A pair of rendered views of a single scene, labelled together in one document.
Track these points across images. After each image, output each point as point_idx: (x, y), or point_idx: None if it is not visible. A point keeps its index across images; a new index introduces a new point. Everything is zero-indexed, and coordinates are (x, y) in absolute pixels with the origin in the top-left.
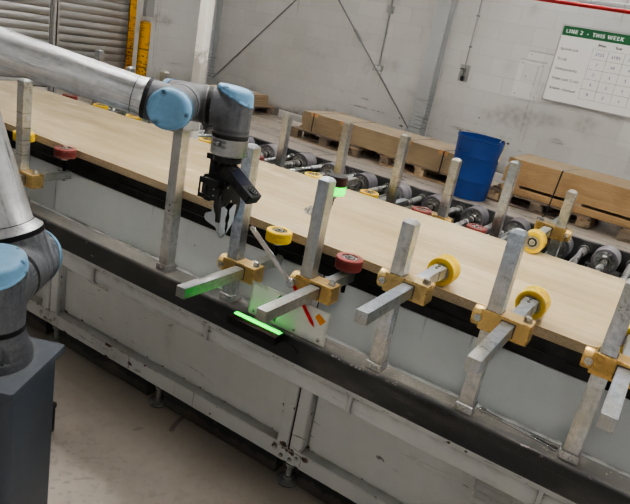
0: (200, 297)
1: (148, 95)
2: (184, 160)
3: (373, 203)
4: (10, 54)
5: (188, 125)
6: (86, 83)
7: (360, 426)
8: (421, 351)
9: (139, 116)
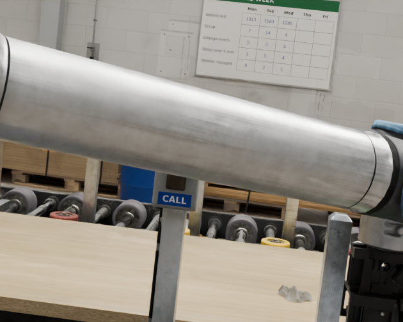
0: None
1: (402, 168)
2: (181, 261)
3: (309, 258)
4: (155, 122)
5: (197, 199)
6: (299, 163)
7: None
8: None
9: (368, 211)
